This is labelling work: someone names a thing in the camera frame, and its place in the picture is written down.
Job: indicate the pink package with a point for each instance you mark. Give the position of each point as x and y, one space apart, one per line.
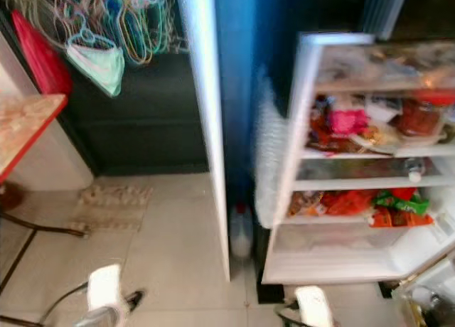
348 121

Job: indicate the bubble wrap sheet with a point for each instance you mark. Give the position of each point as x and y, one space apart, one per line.
271 156

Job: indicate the white plate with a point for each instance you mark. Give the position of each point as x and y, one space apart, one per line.
384 138

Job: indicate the dark cabinet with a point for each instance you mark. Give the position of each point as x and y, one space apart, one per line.
142 121

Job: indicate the wooden table red edge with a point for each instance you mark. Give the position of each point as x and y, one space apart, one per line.
25 128

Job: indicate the red cloth bag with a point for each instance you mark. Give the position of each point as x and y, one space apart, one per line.
43 57

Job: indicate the dark metal table leg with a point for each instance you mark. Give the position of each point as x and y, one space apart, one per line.
43 227

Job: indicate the white plastic jug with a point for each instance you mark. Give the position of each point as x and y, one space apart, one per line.
242 234

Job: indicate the bunch of colourful hangers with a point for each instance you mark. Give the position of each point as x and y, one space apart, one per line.
128 14

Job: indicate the clear bottle white cap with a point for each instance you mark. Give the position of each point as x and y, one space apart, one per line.
414 169

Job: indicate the orange snack package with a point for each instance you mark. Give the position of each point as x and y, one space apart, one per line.
348 202

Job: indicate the clear plastic box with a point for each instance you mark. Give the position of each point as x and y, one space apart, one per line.
426 298

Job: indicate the green snack package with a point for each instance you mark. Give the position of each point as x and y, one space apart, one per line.
402 202

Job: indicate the black fridge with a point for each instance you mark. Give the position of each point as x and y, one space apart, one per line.
313 14

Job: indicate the white partition panel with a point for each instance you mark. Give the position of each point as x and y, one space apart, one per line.
206 128

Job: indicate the beige floor mat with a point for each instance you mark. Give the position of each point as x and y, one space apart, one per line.
110 207

